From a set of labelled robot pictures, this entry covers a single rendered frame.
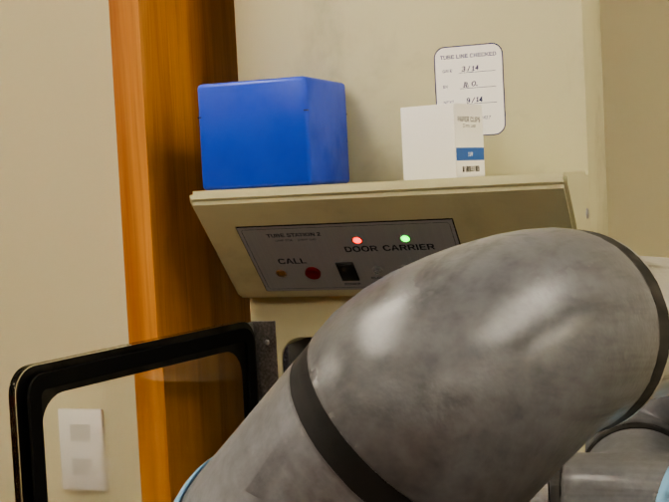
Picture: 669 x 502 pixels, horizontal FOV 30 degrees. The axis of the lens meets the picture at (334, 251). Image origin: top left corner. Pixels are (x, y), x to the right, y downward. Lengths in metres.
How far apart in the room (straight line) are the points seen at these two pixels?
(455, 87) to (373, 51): 0.08
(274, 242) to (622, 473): 0.40
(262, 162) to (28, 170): 0.80
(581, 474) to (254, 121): 0.42
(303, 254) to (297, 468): 0.58
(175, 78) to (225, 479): 0.67
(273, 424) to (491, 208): 0.50
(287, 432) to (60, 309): 1.28
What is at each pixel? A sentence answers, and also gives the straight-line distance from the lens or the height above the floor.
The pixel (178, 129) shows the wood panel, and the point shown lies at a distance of 1.17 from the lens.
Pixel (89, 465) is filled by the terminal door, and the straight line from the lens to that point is 0.99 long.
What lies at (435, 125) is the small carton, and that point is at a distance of 1.02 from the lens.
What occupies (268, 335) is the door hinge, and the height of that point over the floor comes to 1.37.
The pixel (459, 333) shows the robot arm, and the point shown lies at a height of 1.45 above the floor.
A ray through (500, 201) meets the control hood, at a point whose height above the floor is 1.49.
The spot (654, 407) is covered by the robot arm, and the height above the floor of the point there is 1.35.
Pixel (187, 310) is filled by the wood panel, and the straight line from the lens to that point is 1.17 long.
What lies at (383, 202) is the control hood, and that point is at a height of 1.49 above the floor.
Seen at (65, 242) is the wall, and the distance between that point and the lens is 1.77.
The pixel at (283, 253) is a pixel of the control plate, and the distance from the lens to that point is 1.08.
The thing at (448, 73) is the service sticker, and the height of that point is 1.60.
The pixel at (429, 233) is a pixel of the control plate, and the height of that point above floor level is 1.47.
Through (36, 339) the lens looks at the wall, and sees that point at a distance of 1.81.
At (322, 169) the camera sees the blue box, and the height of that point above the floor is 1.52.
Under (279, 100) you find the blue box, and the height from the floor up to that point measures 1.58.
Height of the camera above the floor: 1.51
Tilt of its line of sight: 3 degrees down
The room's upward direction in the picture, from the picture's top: 3 degrees counter-clockwise
